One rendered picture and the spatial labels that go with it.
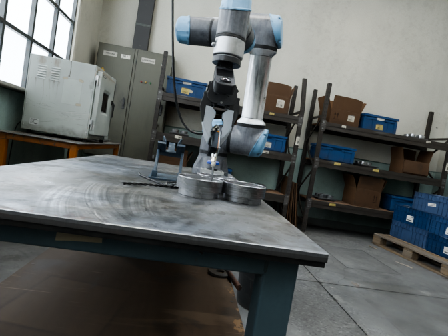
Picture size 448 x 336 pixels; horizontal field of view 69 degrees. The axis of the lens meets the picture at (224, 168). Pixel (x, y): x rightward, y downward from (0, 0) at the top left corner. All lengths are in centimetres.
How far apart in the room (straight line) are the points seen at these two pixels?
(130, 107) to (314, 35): 286
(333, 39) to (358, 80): 71
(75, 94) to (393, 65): 451
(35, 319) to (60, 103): 248
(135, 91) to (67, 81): 174
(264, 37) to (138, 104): 351
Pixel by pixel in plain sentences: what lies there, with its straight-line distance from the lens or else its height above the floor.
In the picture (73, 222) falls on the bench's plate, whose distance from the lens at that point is 45.
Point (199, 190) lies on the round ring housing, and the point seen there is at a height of 82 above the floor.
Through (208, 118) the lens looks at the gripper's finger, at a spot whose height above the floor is 98.
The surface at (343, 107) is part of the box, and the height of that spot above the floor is 173.
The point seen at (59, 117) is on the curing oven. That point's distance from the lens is 307.
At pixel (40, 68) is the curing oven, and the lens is 318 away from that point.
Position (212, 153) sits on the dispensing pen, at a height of 90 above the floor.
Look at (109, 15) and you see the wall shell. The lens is 526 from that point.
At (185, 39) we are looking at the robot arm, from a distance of 99.
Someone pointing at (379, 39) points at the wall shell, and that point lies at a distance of 577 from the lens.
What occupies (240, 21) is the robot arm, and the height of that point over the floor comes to 122.
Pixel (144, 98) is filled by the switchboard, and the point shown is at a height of 142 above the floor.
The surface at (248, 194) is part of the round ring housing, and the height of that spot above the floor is 82.
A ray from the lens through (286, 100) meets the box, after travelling 448.
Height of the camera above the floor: 91
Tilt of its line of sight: 3 degrees down
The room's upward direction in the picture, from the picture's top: 10 degrees clockwise
